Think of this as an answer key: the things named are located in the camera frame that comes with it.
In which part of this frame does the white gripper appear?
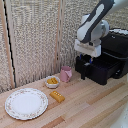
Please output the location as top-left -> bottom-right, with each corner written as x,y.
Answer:
73,38 -> 102,65

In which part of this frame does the yellow toy food block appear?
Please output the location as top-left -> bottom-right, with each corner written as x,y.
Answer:
49,90 -> 67,104

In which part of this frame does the black air fryer body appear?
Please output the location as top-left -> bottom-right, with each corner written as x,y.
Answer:
99,28 -> 128,80

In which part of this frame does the pink mug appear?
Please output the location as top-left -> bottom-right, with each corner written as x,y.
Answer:
59,65 -> 74,84

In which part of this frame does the yellow food in bowl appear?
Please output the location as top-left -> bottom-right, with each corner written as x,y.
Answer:
46,77 -> 59,85

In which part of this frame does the small white bowl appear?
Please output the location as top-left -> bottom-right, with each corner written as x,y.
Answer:
44,75 -> 62,90

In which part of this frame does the beige woven folding screen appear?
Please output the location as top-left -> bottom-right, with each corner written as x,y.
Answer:
0,0 -> 128,94

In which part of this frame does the white rounded object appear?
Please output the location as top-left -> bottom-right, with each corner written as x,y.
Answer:
109,103 -> 128,128

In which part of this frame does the white plate floral rim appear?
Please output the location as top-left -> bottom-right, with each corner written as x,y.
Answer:
4,87 -> 50,121

